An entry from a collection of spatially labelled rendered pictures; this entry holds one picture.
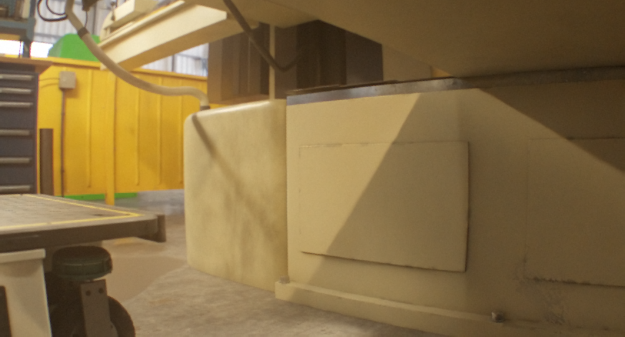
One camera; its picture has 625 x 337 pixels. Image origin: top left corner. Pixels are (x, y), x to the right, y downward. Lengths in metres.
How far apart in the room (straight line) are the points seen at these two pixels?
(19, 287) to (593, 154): 1.03
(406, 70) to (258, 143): 0.72
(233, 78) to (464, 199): 1.71
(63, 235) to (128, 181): 3.27
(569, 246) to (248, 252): 0.97
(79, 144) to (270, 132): 2.56
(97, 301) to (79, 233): 0.16
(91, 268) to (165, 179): 3.39
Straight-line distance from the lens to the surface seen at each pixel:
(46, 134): 2.40
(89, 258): 0.76
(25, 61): 2.43
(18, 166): 2.39
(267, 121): 1.38
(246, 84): 2.39
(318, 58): 2.14
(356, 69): 1.93
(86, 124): 3.76
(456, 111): 1.05
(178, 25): 2.31
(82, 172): 3.74
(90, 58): 5.24
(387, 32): 0.68
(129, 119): 3.94
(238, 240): 1.50
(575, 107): 0.98
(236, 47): 2.49
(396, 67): 1.84
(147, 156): 4.01
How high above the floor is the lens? 0.41
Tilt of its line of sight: level
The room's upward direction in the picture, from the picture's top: straight up
